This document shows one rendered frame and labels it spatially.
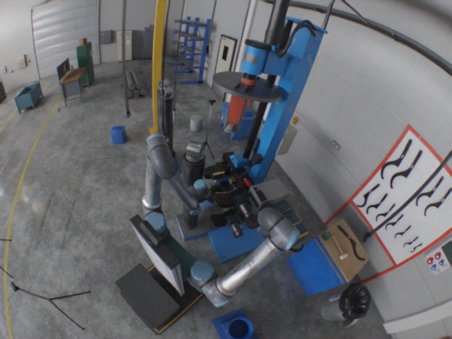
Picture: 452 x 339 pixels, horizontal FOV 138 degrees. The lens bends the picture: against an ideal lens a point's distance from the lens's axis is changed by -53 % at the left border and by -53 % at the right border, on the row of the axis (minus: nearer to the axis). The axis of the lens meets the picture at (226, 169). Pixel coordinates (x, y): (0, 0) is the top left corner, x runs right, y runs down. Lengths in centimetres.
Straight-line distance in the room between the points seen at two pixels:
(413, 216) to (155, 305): 322
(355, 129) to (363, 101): 45
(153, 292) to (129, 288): 23
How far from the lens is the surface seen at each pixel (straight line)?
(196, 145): 162
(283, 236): 95
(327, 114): 338
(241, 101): 135
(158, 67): 389
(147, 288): 187
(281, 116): 183
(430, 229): 310
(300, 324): 310
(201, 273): 124
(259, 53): 142
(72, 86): 705
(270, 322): 289
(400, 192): 299
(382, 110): 296
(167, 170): 98
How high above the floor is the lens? 266
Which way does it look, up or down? 45 degrees down
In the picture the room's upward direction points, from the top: 15 degrees clockwise
